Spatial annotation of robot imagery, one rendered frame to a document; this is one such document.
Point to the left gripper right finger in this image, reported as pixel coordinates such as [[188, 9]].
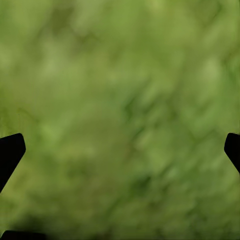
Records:
[[232, 149]]

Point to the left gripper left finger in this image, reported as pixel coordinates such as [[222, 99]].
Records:
[[12, 149]]

